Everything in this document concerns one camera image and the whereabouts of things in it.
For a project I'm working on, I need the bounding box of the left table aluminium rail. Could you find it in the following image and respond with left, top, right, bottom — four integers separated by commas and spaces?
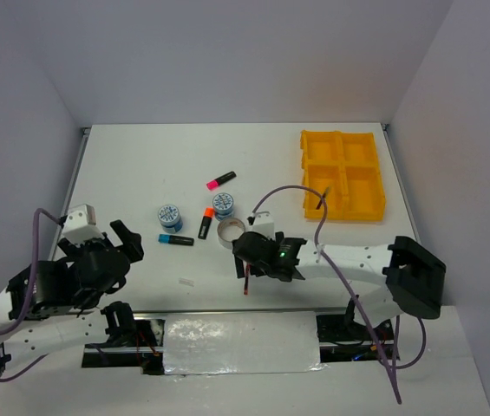
49, 127, 91, 260

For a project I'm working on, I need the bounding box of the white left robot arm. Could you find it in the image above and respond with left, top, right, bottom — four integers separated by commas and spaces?
0, 220, 144, 382

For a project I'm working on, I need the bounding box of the pink highlighter marker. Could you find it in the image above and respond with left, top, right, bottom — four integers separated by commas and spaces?
206, 171, 237, 191

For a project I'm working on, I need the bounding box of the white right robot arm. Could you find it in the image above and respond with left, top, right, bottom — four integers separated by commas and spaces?
232, 231, 446, 339

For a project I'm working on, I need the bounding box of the blue highlighter marker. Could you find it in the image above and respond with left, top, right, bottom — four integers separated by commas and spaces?
158, 234, 194, 246

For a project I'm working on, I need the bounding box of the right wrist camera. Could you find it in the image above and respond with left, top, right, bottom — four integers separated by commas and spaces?
246, 211, 275, 239

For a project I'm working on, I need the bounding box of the table aluminium rail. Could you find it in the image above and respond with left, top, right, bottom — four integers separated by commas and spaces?
381, 123, 422, 245
49, 127, 91, 260

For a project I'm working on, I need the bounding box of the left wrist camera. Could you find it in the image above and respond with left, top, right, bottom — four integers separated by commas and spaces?
62, 204, 103, 246

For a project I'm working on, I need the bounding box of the right table aluminium rail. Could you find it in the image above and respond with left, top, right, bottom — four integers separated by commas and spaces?
381, 123, 422, 245

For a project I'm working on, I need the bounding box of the clear pen cap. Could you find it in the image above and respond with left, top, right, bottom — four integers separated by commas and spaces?
179, 278, 195, 287

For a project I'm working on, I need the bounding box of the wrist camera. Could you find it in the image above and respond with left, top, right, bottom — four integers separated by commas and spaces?
62, 204, 103, 246
246, 211, 275, 239

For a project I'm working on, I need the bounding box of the yellow compartment tray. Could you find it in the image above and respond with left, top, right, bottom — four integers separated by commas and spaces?
300, 130, 386, 223

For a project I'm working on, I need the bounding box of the red gel pen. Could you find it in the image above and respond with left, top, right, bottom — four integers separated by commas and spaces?
243, 263, 251, 296

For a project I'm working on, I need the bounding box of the orange highlighter marker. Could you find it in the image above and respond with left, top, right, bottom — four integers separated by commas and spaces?
198, 207, 215, 240

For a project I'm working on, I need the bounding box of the blue paint jar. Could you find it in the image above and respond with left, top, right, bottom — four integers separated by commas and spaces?
212, 192, 234, 221
157, 204, 183, 233

